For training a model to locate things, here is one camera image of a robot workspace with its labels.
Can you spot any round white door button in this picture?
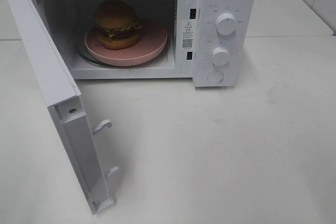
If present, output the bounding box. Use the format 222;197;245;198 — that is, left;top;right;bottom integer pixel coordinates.
207;71;224;84

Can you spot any pink round plate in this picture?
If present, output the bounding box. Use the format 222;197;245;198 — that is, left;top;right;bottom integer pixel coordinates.
84;19;168;67

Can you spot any burger with lettuce and cheese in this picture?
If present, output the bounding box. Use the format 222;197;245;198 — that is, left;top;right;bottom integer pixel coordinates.
94;0;142;50

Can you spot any white microwave door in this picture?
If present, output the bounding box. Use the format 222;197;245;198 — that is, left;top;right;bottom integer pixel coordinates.
8;0;119;215

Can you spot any lower white round knob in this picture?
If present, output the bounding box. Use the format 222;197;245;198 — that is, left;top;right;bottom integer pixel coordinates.
211;47;230;66

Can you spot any white round knob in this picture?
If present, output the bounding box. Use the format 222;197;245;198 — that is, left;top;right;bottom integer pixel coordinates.
211;47;230;66
215;11;238;36

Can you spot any white microwave oven body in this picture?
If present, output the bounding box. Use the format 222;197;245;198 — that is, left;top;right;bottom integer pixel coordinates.
36;0;254;87

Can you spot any upper white round knob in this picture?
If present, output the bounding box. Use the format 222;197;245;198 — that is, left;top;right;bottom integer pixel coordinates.
215;11;238;36

